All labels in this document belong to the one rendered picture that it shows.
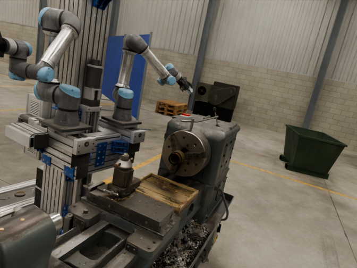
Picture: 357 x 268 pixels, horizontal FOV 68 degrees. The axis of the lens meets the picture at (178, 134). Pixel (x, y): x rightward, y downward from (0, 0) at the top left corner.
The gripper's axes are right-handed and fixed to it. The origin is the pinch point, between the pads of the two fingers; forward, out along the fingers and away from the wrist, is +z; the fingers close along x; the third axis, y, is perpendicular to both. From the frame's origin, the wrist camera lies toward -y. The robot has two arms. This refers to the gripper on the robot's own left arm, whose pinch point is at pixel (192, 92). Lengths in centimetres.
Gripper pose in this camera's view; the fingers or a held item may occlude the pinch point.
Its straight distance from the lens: 244.9
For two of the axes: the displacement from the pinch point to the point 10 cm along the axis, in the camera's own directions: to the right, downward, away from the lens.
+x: 7.9, -4.2, -4.5
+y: -0.6, 6.8, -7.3
